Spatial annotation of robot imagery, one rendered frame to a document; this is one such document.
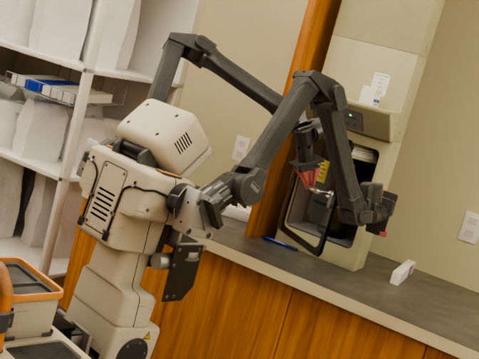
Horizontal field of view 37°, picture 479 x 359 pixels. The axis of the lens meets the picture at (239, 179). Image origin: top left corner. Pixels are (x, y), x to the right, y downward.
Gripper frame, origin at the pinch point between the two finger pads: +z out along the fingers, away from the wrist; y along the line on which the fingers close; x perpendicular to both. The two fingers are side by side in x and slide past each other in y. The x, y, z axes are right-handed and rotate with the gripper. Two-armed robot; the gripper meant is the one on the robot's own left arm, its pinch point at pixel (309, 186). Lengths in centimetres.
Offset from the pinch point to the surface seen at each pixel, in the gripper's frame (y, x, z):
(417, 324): -7, 46, 33
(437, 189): -61, -14, 23
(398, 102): -35.2, 2.6, -20.7
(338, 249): -9.0, -1.8, 27.2
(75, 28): 47, -102, -55
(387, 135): -27.7, 6.0, -11.8
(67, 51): 53, -103, -46
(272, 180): 3.3, -23.1, 3.5
